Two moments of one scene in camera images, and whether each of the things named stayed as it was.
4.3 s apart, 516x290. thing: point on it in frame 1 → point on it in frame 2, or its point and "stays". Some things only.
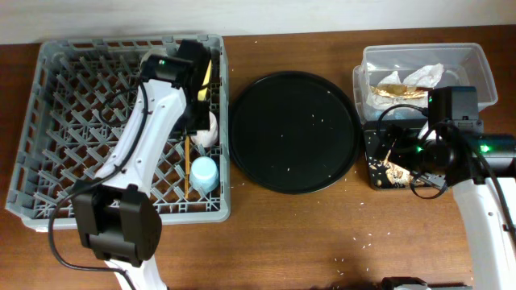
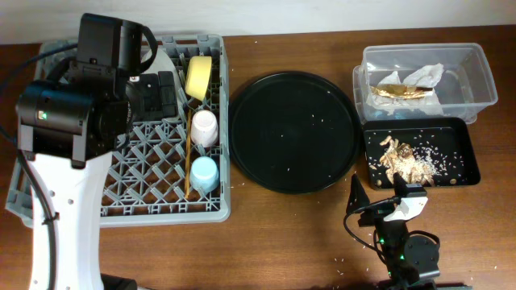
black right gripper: x=405 y=137 → x=363 y=198
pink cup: x=207 y=138 stays
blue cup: x=204 y=174 stays
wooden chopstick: x=187 y=167 stays
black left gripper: x=203 y=124 → x=161 y=103
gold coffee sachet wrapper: x=401 y=90 stays
